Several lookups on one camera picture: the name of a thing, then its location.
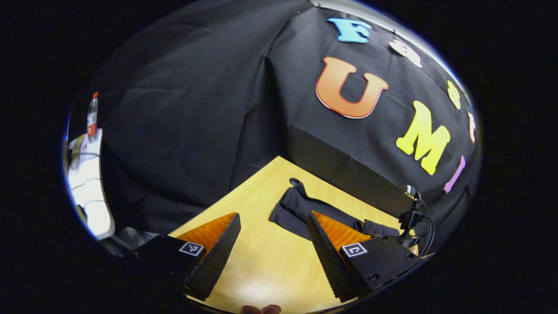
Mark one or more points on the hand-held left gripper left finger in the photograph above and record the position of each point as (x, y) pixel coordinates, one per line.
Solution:
(216, 266)

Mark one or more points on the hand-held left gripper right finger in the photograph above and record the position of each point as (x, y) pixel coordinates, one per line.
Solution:
(329, 261)

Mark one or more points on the dark grey jeans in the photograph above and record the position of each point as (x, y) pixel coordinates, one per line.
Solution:
(296, 209)

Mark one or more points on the small webcam on black stand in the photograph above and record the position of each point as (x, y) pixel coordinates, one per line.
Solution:
(410, 216)

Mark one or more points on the white side desk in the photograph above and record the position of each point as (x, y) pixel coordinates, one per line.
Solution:
(89, 192)

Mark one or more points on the black backdrop cloth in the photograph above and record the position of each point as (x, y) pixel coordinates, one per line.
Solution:
(196, 109)

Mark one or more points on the clear bottle with red label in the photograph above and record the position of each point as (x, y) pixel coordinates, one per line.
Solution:
(92, 117)

